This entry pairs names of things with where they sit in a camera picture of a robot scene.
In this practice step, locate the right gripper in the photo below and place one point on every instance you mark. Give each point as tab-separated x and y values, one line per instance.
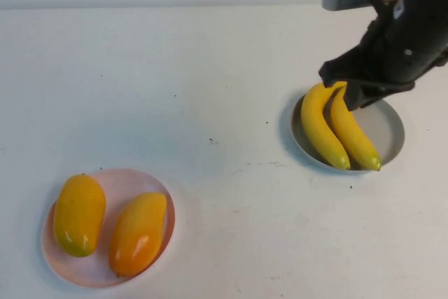
406	47

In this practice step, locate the yellow plastic banana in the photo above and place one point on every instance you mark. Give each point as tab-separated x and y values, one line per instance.
320	127
357	134

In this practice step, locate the orange blushed mango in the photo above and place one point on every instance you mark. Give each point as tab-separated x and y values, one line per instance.
138	236

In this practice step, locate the yellow mango with green tip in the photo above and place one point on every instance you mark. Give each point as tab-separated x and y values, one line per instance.
80	215

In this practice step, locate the grey round plate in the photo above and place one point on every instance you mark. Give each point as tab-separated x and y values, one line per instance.
385	131

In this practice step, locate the pink round plate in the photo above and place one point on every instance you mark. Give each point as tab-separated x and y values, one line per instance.
112	183

